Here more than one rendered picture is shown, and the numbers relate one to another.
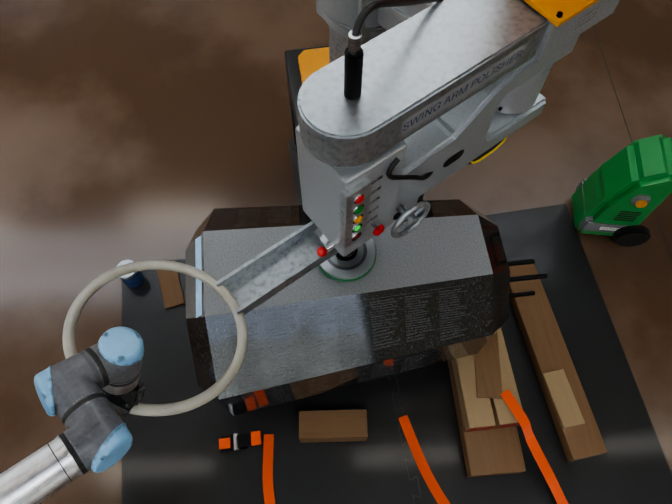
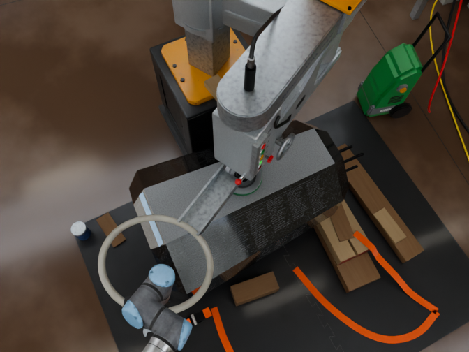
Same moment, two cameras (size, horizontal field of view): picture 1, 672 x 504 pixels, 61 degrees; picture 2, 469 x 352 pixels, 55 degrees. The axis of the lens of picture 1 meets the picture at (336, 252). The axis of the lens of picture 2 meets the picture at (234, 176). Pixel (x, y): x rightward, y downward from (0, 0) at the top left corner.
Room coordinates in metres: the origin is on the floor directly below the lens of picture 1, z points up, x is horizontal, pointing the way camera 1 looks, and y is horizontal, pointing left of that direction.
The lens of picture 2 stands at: (-0.01, 0.33, 3.10)
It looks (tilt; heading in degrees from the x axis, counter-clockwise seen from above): 66 degrees down; 340
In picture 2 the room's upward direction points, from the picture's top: 2 degrees clockwise
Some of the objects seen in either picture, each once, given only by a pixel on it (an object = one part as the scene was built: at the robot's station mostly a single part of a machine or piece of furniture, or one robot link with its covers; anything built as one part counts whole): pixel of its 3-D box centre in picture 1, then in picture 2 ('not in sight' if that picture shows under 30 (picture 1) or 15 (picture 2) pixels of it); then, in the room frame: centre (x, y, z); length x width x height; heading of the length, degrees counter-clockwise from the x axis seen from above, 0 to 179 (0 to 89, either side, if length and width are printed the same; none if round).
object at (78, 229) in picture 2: (130, 273); (81, 230); (1.15, 1.03, 0.08); 0.10 x 0.10 x 0.13
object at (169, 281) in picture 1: (170, 284); (111, 229); (1.12, 0.84, 0.02); 0.25 x 0.10 x 0.01; 19
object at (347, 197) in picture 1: (354, 214); (258, 155); (0.76, -0.05, 1.38); 0.08 x 0.03 x 0.28; 128
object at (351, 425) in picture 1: (333, 426); (254, 288); (0.42, 0.01, 0.07); 0.30 x 0.12 x 0.12; 92
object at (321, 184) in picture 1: (370, 169); (255, 123); (0.94, -0.10, 1.33); 0.36 x 0.22 x 0.45; 128
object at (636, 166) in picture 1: (642, 172); (398, 69); (1.54, -1.46, 0.43); 0.35 x 0.35 x 0.87; 85
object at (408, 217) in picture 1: (403, 211); (279, 142); (0.87, -0.20, 1.20); 0.15 x 0.10 x 0.15; 128
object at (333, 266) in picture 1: (345, 251); (242, 175); (0.89, -0.03, 0.88); 0.21 x 0.21 x 0.01
